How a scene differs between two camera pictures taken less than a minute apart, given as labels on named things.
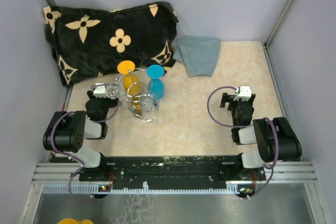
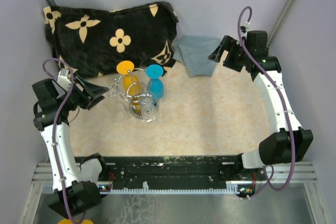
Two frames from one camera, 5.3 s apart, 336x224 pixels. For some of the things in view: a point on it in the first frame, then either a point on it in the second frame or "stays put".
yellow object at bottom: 68,221 stays put
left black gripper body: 106,103 → 78,98
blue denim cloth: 199,54 stays put
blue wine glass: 156,83 stays put
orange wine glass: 132,85 stays put
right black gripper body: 233,104 → 237,55
